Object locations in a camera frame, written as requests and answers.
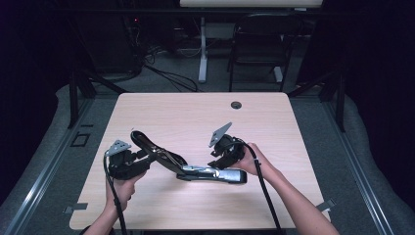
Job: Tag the black crossbar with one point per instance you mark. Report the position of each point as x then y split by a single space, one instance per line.
163 11

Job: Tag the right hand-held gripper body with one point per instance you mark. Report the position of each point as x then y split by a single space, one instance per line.
231 148

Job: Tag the black stapler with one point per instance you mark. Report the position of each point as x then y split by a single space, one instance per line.
195 173

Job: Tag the black folding chair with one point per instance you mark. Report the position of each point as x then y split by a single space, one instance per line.
261 39

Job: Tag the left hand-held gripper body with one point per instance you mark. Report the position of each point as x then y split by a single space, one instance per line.
122 166

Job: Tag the person's left hand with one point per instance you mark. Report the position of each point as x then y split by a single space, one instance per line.
122 194

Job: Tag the white desk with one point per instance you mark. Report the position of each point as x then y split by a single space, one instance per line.
203 49

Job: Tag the person's right hand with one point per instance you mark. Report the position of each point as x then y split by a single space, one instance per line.
254 161

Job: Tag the black metal stand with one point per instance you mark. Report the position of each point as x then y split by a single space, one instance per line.
340 104
73 98

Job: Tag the aluminium floor rail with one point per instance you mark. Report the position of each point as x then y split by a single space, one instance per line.
49 173
359 173

